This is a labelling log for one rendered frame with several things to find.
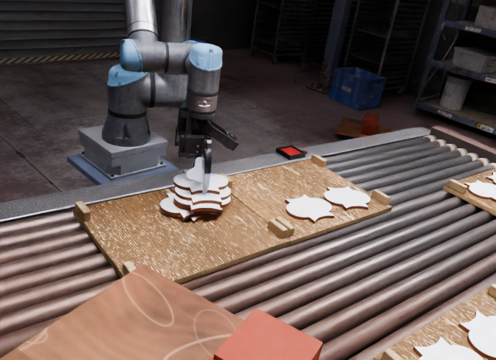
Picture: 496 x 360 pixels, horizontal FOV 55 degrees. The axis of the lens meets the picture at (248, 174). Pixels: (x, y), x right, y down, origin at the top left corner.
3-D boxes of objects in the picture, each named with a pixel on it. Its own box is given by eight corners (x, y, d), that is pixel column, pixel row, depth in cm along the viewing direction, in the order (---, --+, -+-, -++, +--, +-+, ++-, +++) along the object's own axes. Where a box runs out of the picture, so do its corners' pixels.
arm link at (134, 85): (105, 100, 152) (105, 58, 146) (148, 102, 157) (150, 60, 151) (108, 114, 142) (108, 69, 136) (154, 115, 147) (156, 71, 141)
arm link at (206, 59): (218, 43, 116) (228, 51, 109) (212, 86, 121) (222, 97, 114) (186, 40, 113) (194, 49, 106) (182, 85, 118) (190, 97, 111)
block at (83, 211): (74, 210, 117) (74, 201, 115) (82, 209, 118) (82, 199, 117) (83, 223, 113) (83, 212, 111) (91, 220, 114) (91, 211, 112)
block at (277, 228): (266, 228, 122) (268, 218, 121) (271, 226, 123) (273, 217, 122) (281, 240, 118) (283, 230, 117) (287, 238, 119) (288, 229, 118)
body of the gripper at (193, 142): (173, 147, 124) (177, 102, 119) (206, 147, 127) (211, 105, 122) (178, 160, 118) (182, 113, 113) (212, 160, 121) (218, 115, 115)
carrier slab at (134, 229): (72, 214, 118) (72, 208, 117) (210, 184, 143) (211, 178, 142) (136, 299, 94) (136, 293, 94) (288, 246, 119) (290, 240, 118)
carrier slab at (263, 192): (212, 184, 143) (212, 178, 142) (310, 162, 167) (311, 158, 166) (290, 246, 119) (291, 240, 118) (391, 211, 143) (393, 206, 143)
